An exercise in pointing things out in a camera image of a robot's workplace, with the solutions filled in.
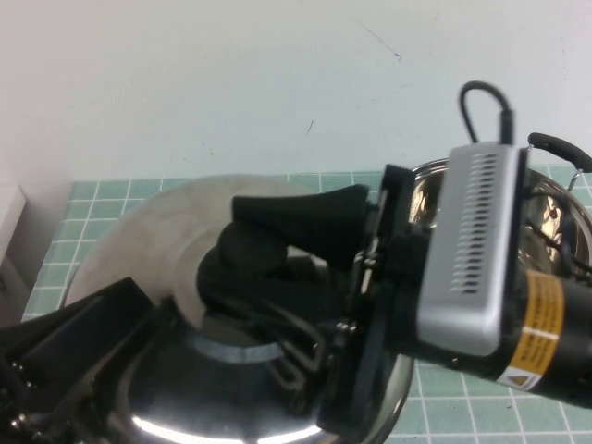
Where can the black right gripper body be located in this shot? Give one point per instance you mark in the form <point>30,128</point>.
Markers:
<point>370,333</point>

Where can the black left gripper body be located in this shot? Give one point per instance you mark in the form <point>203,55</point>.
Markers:
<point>18,398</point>

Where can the stainless steel pot lid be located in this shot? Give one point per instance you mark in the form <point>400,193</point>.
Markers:
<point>139,240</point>

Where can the white box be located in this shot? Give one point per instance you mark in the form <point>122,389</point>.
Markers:
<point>9,222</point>

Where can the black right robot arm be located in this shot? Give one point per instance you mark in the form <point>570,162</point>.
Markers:
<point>555,333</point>

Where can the green white checkered tablecloth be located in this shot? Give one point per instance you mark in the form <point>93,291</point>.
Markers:
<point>509,416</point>

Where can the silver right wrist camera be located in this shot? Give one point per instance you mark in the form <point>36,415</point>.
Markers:
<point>476,240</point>

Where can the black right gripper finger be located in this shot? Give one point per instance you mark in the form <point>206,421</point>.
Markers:
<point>277,291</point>
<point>314,217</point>

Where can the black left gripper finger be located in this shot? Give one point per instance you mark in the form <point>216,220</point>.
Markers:
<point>92,333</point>
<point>55,314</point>

